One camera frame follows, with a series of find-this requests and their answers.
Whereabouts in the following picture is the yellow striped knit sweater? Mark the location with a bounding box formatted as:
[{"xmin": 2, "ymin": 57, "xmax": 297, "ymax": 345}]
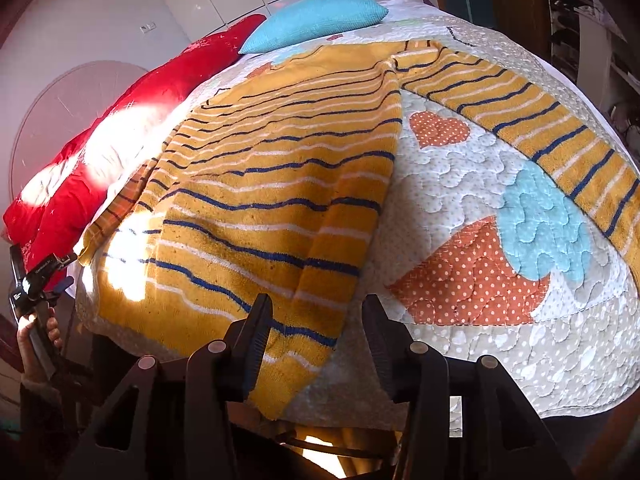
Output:
[{"xmin": 77, "ymin": 38, "xmax": 640, "ymax": 421}]

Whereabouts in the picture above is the round white headboard panel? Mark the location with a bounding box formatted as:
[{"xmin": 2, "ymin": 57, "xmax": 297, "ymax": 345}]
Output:
[{"xmin": 8, "ymin": 61, "xmax": 146, "ymax": 198}]

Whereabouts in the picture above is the turquoise knit cushion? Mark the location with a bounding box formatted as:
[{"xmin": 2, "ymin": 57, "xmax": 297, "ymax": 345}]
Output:
[{"xmin": 240, "ymin": 0, "xmax": 388, "ymax": 55}]

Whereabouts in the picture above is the white wall socket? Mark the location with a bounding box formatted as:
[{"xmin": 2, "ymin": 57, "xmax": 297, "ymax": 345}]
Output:
[{"xmin": 140, "ymin": 22, "xmax": 156, "ymax": 34}]

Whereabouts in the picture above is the red plush pillow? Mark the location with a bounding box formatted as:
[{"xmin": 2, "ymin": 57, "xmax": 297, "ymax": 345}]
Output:
[{"xmin": 3, "ymin": 14, "xmax": 266, "ymax": 271}]

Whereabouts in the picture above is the person's left hand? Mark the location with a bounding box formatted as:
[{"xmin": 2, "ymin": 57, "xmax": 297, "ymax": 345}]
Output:
[{"xmin": 16, "ymin": 307, "xmax": 63, "ymax": 384}]

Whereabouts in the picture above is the cluttered shelf unit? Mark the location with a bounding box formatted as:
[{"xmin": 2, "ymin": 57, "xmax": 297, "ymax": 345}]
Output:
[{"xmin": 548, "ymin": 0, "xmax": 639, "ymax": 158}]

